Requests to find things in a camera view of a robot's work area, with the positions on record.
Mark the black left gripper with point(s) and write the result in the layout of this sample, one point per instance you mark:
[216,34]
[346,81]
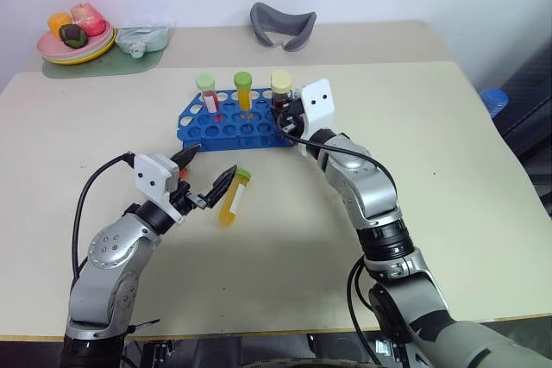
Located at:
[186,200]

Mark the yellow plate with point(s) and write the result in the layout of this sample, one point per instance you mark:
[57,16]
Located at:
[101,54]

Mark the pale green plate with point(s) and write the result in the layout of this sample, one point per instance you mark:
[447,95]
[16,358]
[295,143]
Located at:
[92,54]

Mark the grey curved face pad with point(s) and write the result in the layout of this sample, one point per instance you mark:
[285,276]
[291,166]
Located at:
[297,32]

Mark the orange toy fruit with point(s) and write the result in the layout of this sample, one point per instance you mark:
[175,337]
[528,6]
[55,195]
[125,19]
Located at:
[59,21]

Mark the blue test tube rack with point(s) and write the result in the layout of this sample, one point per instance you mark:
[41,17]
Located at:
[228,131]

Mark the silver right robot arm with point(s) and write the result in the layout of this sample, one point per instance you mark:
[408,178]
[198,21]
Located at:
[371,195]

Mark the pink plate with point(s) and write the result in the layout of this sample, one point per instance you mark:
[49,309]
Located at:
[49,45]

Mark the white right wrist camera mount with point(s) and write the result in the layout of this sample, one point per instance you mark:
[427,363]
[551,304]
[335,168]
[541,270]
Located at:
[318,101]

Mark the pink toy peach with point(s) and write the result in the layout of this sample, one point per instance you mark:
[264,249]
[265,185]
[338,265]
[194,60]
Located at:
[89,19]

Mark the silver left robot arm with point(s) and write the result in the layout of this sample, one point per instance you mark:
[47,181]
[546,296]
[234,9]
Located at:
[112,256]

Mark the blue bottle cap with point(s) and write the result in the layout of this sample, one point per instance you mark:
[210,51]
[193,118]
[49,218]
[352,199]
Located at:
[493,101]

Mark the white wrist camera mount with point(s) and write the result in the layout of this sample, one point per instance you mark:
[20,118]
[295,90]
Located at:
[318,101]
[151,174]

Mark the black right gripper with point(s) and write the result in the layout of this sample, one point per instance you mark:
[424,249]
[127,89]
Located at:
[294,120]

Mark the yellow test tube green cap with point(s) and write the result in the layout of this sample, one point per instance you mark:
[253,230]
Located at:
[244,94]
[233,202]

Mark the red test tube green cap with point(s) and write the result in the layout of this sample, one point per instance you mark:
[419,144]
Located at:
[210,98]

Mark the dark red tube yellow cap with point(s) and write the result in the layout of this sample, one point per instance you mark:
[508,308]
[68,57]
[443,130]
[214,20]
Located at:
[281,83]

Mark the green table mat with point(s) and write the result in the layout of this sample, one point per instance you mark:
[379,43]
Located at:
[129,64]

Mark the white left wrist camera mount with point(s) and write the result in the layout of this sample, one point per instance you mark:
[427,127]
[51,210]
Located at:
[151,174]

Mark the dark machinery under table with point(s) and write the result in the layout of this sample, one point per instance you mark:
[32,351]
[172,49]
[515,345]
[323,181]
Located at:
[259,351]

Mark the dark toy mangosteen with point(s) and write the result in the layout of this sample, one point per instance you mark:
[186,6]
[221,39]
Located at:
[73,36]

